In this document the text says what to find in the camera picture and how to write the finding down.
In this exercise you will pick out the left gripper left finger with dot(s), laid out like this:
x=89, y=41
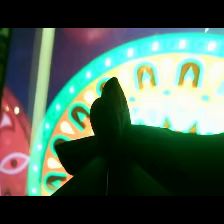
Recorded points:
x=90, y=181

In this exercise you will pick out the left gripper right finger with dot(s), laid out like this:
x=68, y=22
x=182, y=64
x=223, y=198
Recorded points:
x=130, y=183

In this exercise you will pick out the black garment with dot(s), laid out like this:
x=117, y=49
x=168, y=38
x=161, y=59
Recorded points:
x=166, y=156

